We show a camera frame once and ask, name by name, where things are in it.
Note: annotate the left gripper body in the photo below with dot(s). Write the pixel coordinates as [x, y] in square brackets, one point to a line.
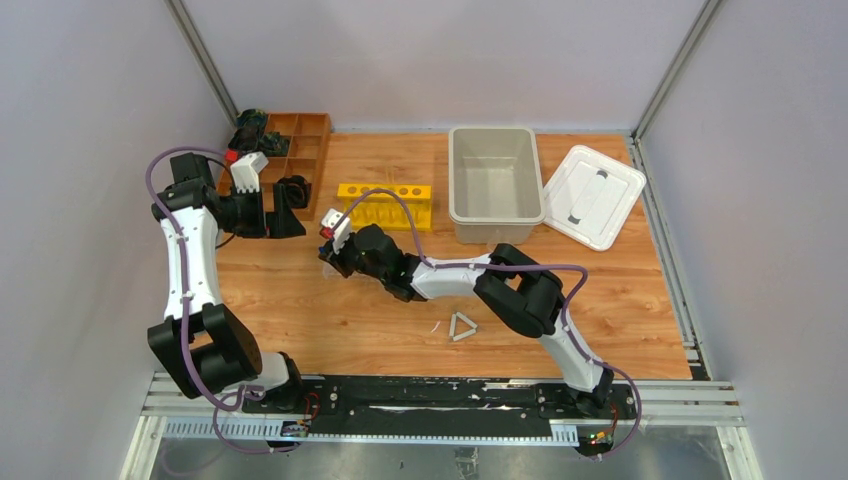
[272, 211]

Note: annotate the wooden compartment tray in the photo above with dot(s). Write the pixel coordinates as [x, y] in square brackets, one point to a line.
[295, 144]

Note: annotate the white bin lid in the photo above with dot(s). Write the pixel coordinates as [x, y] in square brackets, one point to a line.
[590, 196]

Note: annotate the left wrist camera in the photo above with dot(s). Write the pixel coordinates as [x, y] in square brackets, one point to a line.
[246, 172]

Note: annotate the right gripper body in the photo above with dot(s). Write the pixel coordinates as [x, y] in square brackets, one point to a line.
[349, 260]

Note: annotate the yellow test tube rack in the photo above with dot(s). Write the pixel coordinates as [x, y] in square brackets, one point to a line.
[383, 210]

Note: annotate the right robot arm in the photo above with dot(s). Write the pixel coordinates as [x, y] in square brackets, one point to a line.
[524, 295]

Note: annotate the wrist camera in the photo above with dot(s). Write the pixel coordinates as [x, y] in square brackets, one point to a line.
[336, 227]
[246, 172]

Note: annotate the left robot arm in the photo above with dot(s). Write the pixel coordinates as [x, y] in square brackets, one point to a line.
[200, 342]

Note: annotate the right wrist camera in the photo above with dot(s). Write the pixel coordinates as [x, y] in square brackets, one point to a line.
[336, 227]

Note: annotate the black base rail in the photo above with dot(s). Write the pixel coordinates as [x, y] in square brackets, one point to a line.
[432, 407]

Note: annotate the grey plastic bin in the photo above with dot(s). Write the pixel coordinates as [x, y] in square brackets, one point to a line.
[495, 184]

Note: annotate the white clay triangle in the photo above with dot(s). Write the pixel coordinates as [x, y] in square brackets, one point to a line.
[461, 327]

